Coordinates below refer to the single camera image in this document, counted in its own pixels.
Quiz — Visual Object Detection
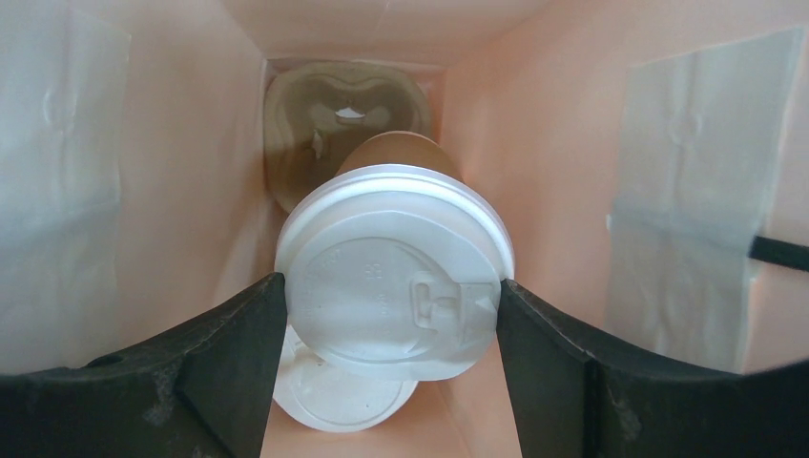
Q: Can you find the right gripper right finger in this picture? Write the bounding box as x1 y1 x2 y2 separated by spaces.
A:
497 280 808 457

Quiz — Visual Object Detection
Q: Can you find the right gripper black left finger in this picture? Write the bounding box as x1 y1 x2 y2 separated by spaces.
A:
1 273 287 457

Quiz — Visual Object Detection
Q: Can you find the white cup lid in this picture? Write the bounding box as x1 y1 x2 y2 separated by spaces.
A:
275 164 515 381
273 326 418 433

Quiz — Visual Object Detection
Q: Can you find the orange paper bag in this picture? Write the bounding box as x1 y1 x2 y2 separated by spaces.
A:
1 1 808 457

